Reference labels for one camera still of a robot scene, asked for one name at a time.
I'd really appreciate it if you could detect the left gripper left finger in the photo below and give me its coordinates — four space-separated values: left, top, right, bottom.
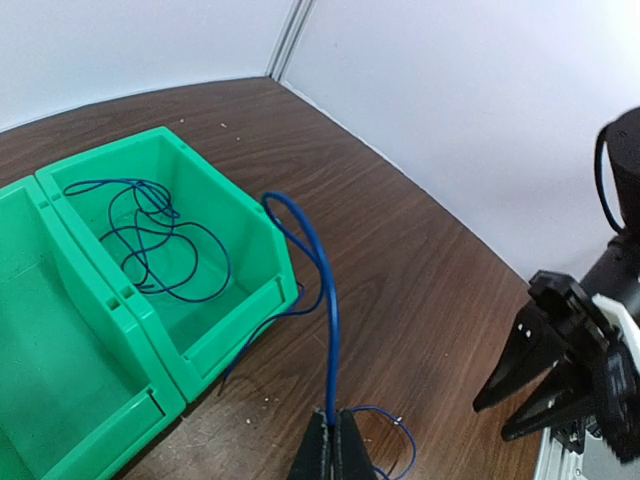
289 409 331 480

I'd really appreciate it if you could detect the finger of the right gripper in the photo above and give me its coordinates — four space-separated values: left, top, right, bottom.
473 304 567 412
501 360 594 441

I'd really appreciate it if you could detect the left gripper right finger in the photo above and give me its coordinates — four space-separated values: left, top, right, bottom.
333 409 377 480

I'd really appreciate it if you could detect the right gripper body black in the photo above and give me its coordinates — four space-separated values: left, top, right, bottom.
529 270 639 463

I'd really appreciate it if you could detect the green bin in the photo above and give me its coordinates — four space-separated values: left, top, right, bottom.
1 177 186 479
36 127 298 401

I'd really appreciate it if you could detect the dark blue wire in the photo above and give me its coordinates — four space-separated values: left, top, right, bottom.
63 177 417 480

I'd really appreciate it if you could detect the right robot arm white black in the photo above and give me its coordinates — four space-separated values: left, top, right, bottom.
472 109 639 464

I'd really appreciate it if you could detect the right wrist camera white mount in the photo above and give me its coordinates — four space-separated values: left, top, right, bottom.
592 294 640 373

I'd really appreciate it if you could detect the front aluminium rail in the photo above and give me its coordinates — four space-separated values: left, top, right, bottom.
533 420 639 480

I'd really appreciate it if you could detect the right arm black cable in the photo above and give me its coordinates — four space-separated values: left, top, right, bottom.
593 122 626 234

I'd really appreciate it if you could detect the right aluminium frame post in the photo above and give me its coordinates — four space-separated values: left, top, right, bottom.
265 0 316 83

